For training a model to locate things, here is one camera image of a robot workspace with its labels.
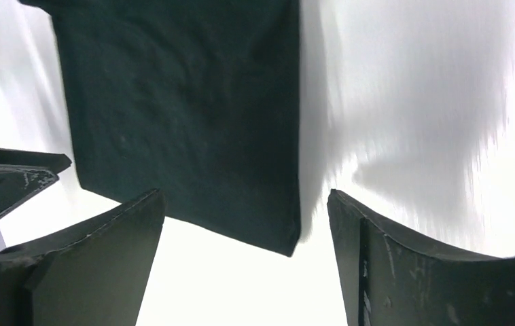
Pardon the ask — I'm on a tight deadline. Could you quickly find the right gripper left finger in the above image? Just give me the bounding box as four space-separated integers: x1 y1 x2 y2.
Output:
0 190 165 325

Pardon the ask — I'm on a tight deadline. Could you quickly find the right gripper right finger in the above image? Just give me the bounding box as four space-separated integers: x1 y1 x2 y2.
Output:
327 189 515 326

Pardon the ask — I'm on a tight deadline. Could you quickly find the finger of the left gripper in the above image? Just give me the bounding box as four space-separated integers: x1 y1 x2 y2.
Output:
0 148 72 219

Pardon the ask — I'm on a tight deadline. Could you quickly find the black t shirt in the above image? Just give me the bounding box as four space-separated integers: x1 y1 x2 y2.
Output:
31 0 301 256

